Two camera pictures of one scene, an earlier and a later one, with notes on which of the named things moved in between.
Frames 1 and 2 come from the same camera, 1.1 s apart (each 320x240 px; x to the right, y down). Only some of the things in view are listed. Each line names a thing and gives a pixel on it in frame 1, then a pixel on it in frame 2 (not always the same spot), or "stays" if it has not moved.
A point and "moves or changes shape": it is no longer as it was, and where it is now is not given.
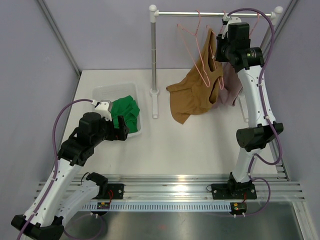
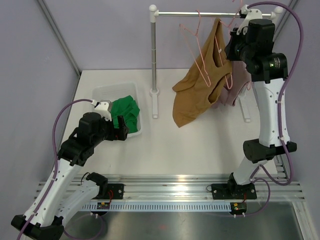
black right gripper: x=220 y=41 -> x=229 y=50
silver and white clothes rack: x=275 y=15 stays
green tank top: x=127 y=108 stays
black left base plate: x=114 y=191 stays
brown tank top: x=197 y=93 moves or changes shape
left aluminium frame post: x=61 y=40 stays
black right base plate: x=242 y=190 stays
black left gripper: x=119 y=133 stays
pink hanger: x=208 y=27 -> x=205 y=70
